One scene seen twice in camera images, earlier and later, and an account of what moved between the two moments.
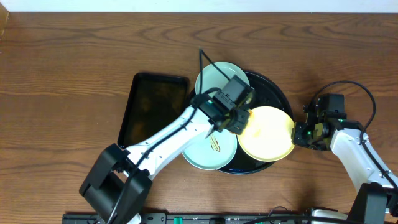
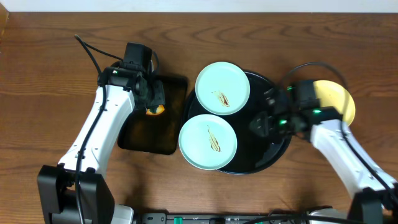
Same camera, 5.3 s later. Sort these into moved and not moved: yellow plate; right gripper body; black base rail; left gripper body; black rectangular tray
Moved: left gripper body; right gripper body; yellow plate
Not moved: black base rail; black rectangular tray
